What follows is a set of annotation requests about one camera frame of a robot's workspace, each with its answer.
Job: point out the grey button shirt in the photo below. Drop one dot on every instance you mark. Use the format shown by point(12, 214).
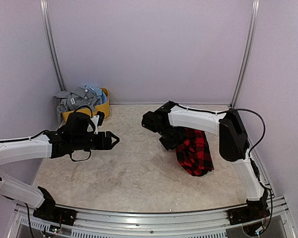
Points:
point(71, 100)

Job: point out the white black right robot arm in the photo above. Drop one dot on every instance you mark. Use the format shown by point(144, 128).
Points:
point(184, 129)

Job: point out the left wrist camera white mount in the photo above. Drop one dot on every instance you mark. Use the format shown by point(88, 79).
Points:
point(95, 122)

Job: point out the left aluminium corner post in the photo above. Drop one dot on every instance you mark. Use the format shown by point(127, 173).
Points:
point(51, 45)

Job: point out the red black plaid shirt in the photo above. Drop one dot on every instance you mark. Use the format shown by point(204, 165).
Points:
point(193, 154)

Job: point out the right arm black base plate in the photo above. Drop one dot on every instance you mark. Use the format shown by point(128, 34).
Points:
point(246, 214)

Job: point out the right aluminium corner post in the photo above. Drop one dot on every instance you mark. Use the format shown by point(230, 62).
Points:
point(247, 52)

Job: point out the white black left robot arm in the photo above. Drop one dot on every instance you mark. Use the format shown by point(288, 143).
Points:
point(79, 133)

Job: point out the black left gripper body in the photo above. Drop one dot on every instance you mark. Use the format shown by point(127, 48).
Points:
point(99, 145)

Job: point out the aluminium front frame rail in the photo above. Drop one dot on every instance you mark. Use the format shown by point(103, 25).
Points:
point(89, 223)

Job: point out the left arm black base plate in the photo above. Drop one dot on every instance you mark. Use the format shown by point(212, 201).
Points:
point(62, 216)

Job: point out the aluminium corner post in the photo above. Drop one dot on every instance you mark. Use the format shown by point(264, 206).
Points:
point(247, 52)
point(51, 45)

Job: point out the light blue shirt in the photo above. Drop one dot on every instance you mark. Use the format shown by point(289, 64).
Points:
point(99, 95)

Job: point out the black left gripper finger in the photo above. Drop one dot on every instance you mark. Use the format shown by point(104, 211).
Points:
point(112, 137)
point(111, 145)

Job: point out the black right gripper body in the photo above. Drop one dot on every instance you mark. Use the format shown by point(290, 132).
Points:
point(173, 139)

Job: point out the yellow plastic basket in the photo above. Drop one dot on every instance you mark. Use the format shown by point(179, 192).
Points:
point(103, 108)

